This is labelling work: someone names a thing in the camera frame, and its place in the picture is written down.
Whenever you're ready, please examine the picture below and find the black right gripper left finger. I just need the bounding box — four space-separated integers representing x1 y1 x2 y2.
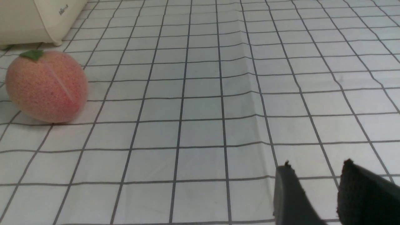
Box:
273 161 326 225

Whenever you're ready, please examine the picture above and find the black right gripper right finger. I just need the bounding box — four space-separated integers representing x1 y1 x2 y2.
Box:
336 159 400 225

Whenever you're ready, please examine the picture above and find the white grid-pattern tablecloth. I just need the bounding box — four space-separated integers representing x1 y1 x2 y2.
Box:
1 0 399 225

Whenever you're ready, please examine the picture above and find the pink peach with leaf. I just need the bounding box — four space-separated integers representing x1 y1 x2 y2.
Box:
5 49 89 123

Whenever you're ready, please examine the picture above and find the cream white toaster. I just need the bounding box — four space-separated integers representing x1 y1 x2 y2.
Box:
0 0 87 49

